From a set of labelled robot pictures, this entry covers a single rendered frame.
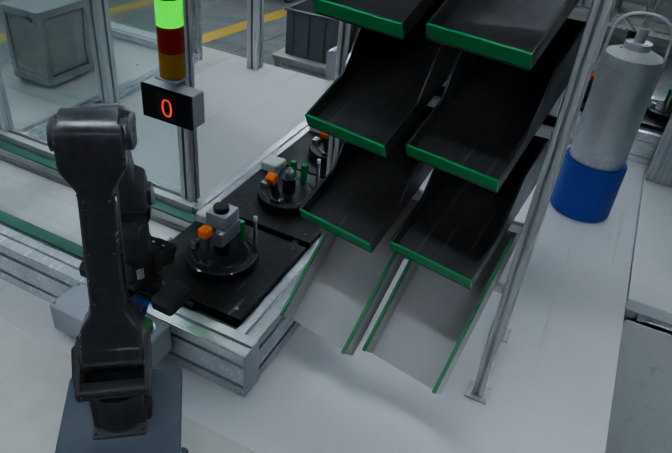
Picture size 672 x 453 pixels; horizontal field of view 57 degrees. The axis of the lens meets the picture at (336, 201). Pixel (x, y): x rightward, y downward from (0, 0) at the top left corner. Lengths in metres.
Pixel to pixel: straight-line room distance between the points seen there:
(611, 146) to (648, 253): 0.28
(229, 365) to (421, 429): 0.34
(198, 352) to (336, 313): 0.25
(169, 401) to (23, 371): 0.42
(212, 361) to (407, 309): 0.35
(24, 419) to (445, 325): 0.69
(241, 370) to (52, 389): 0.33
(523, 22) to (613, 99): 0.84
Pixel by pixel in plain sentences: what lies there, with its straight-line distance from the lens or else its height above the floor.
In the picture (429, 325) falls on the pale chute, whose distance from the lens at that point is 1.01.
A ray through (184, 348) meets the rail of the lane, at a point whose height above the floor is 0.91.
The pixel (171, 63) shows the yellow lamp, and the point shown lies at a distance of 1.22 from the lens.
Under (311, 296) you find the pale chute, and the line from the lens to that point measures 1.07.
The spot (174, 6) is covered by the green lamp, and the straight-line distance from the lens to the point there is 1.19.
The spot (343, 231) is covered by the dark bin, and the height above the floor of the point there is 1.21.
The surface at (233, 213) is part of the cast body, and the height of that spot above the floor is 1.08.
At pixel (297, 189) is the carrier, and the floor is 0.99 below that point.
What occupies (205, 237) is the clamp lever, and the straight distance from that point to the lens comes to 1.12.
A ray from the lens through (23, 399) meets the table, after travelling 1.20.
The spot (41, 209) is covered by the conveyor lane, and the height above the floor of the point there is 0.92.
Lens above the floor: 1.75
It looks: 34 degrees down
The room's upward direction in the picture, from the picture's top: 6 degrees clockwise
